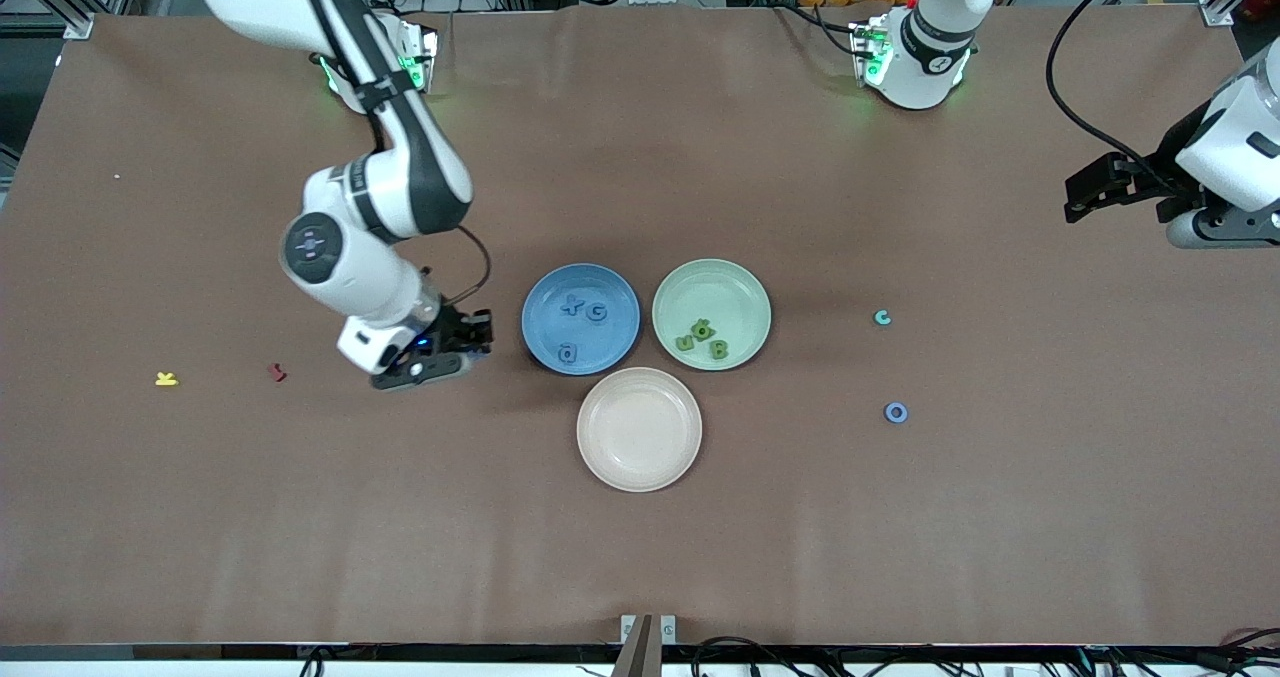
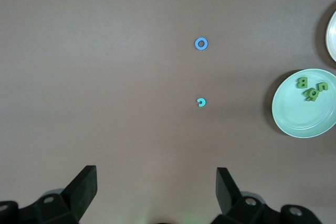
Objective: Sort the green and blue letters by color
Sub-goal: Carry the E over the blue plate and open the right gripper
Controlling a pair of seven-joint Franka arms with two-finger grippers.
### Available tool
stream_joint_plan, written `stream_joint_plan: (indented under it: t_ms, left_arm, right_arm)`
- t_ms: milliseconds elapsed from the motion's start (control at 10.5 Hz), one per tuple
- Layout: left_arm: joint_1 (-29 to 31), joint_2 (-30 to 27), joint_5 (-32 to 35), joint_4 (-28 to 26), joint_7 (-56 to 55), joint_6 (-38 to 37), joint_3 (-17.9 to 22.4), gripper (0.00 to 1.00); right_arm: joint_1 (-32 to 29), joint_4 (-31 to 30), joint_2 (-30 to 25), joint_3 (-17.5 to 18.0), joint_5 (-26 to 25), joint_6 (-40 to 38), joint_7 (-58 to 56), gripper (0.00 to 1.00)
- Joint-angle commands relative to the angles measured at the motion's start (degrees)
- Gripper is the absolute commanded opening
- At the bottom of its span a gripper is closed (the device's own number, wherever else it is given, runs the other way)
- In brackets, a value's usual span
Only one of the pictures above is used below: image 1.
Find black cables under table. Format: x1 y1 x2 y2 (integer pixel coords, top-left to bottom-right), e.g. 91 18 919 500
295 635 1280 677

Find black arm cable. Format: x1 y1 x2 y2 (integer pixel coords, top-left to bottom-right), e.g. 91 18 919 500
1045 0 1161 168
300 0 493 308

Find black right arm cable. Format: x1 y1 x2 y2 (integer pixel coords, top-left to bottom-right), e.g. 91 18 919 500
300 0 493 308

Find brown table cover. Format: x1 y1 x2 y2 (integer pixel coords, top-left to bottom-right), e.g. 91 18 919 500
0 2 1280 648

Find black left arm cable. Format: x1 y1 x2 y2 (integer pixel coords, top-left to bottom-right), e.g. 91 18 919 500
1045 0 1161 168

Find blue plate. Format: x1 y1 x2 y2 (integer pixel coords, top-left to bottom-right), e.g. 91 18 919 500
521 262 642 377

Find green plate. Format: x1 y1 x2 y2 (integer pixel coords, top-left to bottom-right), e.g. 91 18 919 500
651 258 773 373

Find beige plate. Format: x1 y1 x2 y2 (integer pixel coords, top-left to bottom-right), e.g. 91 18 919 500
576 366 704 494

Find brown post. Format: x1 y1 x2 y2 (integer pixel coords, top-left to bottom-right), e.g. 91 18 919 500
610 614 663 677

